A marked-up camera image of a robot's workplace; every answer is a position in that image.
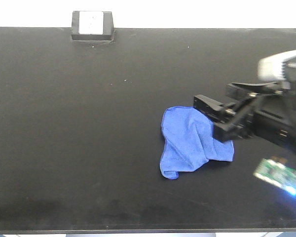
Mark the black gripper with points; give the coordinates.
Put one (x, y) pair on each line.
(266, 110)

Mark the blue microfiber cloth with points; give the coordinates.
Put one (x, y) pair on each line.
(189, 142)

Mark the green circuit board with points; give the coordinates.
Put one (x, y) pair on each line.
(274, 171)

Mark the black white power outlet box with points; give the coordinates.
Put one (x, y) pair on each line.
(92, 26)

